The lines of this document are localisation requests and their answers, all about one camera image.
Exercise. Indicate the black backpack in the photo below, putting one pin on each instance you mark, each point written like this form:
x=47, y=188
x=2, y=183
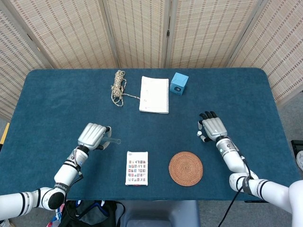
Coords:
x=94, y=214

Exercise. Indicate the clear glass tube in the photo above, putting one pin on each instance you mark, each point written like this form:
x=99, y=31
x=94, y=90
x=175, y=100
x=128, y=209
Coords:
x=114, y=140

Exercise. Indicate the grey plastic chair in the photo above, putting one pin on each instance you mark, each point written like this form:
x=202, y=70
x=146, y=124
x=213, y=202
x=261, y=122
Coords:
x=161, y=212

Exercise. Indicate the colourful shopping bag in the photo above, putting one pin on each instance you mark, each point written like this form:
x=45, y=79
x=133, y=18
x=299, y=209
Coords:
x=58, y=216

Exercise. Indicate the blue tablecloth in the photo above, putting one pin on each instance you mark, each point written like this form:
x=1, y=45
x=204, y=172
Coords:
x=248, y=101

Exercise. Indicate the white spiral notebook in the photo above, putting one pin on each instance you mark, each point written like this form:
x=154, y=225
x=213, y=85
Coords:
x=154, y=94

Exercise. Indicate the bamboo folding screen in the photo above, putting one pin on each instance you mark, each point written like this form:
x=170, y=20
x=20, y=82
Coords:
x=137, y=33

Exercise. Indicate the black box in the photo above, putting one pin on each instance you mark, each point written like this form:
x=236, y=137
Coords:
x=296, y=145

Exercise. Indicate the yellow board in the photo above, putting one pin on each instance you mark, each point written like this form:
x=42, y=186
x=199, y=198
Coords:
x=5, y=134

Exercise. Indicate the white round device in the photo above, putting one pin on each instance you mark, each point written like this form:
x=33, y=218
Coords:
x=300, y=160

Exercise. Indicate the white picture card box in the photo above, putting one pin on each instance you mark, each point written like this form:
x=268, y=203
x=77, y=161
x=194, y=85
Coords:
x=136, y=168

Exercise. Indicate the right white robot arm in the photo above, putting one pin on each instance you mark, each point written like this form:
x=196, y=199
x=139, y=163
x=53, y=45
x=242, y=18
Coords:
x=233, y=160

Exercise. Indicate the light blue speaker box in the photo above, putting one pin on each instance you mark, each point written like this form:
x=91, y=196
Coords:
x=178, y=82

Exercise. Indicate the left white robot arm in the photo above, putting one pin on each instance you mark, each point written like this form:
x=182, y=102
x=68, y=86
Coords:
x=66, y=172

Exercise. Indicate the round woven rattan coaster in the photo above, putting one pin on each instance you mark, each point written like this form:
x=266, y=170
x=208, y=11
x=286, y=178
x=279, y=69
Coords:
x=185, y=168

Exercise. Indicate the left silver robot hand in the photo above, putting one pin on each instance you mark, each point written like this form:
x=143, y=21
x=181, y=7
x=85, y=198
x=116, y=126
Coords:
x=91, y=136

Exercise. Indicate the black table bracket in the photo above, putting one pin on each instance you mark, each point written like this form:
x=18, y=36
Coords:
x=255, y=201

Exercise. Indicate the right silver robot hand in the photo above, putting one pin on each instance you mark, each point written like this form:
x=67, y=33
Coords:
x=215, y=127

